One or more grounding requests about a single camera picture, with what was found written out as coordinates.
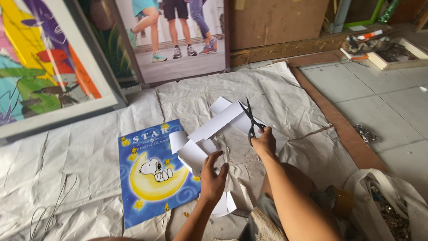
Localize person's left hand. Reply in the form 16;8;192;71
200;150;230;203

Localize person's right hand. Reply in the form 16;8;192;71
250;127;277;158

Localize black scissors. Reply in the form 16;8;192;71
238;97;267;147

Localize white paper sheet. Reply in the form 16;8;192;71
169;96;290;177

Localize small white paper scrap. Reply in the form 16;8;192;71
210;191;238;218

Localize white sawtooth strip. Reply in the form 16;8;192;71
237;178;255;212

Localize blue cartoon moon poster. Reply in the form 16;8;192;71
118;119;202;229

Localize brown hardboard sheet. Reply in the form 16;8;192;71
272;50;388;172

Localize brown packing tape roll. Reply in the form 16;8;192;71
325;185;354;219

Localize rough wooden plank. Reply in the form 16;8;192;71
230;32;395;67

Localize silver metal hardware pile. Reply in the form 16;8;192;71
354;124;379;143

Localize brown cardboard panel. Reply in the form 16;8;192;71
230;0;331;51

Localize brown-framed photo of legs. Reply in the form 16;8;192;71
113;0;232;85

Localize crumpled white floor sheet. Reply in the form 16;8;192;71
0;61;360;241

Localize white tote bag of hardware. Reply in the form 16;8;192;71
344;168;428;241

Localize orange and white utility knife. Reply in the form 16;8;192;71
357;29;384;41

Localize wooden tray of hardware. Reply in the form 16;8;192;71
367;37;428;71

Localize dark framed plant picture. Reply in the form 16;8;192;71
76;0;142;90

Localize green glass bottle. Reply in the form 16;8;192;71
378;0;401;25

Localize colourful white-framed painting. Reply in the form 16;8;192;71
0;0;119;140

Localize metal bead chain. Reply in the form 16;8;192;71
155;88;167;125

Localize grey metal post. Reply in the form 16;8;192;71
331;0;352;33

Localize green picture frame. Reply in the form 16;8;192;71
343;0;386;29

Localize thin grey wire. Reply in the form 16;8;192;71
28;173;78;241

